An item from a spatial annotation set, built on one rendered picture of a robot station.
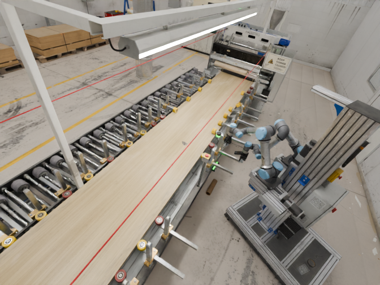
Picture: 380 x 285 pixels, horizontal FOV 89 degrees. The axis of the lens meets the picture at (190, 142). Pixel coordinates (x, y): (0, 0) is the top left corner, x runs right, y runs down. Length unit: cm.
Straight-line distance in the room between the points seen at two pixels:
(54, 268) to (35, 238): 31
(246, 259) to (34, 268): 222
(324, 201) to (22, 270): 251
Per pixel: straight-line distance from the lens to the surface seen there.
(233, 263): 291
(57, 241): 203
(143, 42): 103
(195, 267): 278
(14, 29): 144
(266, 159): 207
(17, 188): 255
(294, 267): 300
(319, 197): 227
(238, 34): 498
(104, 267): 185
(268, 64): 463
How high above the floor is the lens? 265
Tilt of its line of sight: 42 degrees down
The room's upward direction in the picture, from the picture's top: 11 degrees clockwise
